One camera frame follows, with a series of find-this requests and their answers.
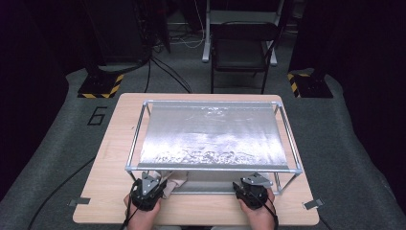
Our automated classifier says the white floor cable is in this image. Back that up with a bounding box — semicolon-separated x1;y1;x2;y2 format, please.
170;30;206;50

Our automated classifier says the black folding chair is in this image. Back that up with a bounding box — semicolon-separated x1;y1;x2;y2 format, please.
210;21;282;95

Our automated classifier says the black curtain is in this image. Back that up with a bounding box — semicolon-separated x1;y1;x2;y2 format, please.
288;0;406;202
0;0;87;196

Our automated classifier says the left hand-held gripper cable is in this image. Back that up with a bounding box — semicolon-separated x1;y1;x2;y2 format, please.
119;191;142;230

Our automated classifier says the right hand-held gripper cable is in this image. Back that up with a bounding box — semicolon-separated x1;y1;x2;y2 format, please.
255;191;280;230

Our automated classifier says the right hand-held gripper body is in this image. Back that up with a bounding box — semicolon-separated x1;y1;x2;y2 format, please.
237;172;274;211

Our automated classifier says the black floor cable bundle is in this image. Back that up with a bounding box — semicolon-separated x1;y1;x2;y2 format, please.
145;57;192;94

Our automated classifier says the person's left hand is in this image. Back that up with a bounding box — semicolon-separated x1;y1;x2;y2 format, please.
124;193;162;230

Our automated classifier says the black stand base striped edge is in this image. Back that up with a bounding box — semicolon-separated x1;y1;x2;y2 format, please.
286;68;334;99
77;65;124;100

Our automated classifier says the white desk frame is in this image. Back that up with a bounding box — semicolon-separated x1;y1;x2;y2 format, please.
201;0;285;67

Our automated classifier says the hand-held gripper cable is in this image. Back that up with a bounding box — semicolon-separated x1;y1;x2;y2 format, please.
255;191;280;230
119;191;142;230

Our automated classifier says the black cabinet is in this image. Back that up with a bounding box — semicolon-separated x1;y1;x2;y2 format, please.
85;0;151;65

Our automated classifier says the grey tape strip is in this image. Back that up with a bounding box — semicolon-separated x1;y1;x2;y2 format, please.
68;196;91;207

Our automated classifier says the small dark clip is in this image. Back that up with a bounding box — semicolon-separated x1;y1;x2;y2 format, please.
303;198;324;211

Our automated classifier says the person's right hand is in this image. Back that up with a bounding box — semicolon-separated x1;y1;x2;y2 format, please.
238;188;278;230

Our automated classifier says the metal rack with silver shelves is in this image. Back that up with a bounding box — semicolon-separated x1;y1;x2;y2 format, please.
124;99;304;196

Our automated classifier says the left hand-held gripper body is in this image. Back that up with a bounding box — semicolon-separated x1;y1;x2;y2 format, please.
129;172;169;212

